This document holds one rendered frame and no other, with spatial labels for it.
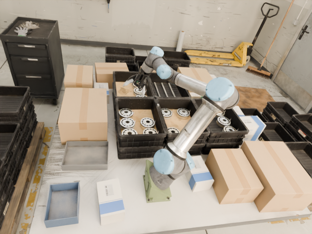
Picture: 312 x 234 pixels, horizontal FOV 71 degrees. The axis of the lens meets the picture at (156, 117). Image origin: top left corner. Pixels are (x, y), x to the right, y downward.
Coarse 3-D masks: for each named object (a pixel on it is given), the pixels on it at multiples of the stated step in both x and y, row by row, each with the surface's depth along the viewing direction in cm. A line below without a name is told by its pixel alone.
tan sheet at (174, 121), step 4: (172, 116) 168; (176, 116) 169; (168, 120) 164; (172, 120) 164; (176, 120) 165; (180, 120) 166; (184, 120) 167; (188, 120) 167; (168, 124) 160; (172, 124) 161; (176, 124) 161; (180, 124) 162; (184, 124) 163; (176, 128) 158; (180, 128) 159
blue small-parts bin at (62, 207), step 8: (56, 184) 118; (64, 184) 119; (72, 184) 121; (48, 192) 113; (56, 192) 121; (64, 192) 122; (72, 192) 122; (48, 200) 111; (56, 200) 117; (64, 200) 118; (72, 200) 119; (48, 208) 111; (56, 208) 114; (64, 208) 115; (72, 208) 115; (48, 216) 110; (56, 216) 111; (64, 216) 112; (72, 216) 112; (48, 224) 105; (56, 224) 106; (64, 224) 108
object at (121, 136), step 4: (116, 100) 156; (116, 104) 153; (156, 104) 160; (116, 108) 150; (156, 108) 157; (160, 116) 150; (160, 120) 147; (120, 128) 135; (164, 128) 141; (120, 132) 132; (164, 132) 138; (120, 136) 130; (124, 136) 130; (128, 136) 131; (132, 136) 132; (136, 136) 133; (140, 136) 133; (144, 136) 134; (148, 136) 134; (152, 136) 135; (156, 136) 136; (160, 136) 137; (164, 136) 137
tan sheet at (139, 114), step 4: (136, 112) 165; (140, 112) 166; (144, 112) 167; (148, 112) 167; (136, 116) 162; (140, 116) 163; (144, 116) 163; (148, 116) 164; (152, 116) 165; (120, 120) 156; (136, 120) 158; (140, 120) 159; (136, 124) 155; (136, 128) 152; (140, 128) 152; (140, 132) 149
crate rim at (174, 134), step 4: (156, 100) 164; (192, 100) 171; (160, 108) 157; (196, 108) 164; (160, 112) 153; (164, 120) 147; (164, 124) 144; (168, 132) 138; (204, 132) 144; (208, 132) 144; (168, 136) 139; (172, 136) 139
